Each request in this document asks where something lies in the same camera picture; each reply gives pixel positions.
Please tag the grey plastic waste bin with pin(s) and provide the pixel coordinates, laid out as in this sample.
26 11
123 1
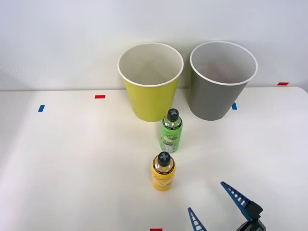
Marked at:
211 98

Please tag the green plastic bottle black cap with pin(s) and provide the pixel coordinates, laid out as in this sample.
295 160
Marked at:
170 137

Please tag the yellow-green plastic waste bin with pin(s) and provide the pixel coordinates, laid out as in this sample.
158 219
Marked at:
151 101

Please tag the yellow plastic bottle black cap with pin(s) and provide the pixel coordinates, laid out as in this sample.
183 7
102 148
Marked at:
162 178

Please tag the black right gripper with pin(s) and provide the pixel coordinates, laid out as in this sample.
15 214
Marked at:
252 226

